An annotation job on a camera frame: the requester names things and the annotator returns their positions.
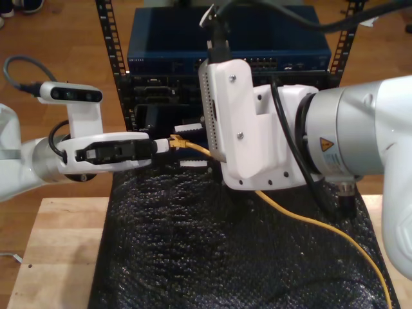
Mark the black rack server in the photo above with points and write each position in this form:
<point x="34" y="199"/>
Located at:
<point x="154" y="91"/>

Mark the black bubble wrap mat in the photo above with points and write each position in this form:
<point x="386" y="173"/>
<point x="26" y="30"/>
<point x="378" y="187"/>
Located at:
<point x="193" y="257"/>

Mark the person's foot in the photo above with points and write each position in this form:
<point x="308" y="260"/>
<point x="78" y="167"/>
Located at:
<point x="6" y="9"/>
<point x="32" y="5"/>
<point x="1" y="22"/>

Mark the crumpled white paper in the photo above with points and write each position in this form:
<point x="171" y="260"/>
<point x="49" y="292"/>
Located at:
<point x="370" y="23"/>

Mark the blue network switch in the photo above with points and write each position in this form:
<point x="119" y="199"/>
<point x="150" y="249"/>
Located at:
<point x="167" y="32"/>

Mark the black server rack frame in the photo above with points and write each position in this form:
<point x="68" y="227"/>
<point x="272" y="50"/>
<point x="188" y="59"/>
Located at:
<point x="106" y="32"/>

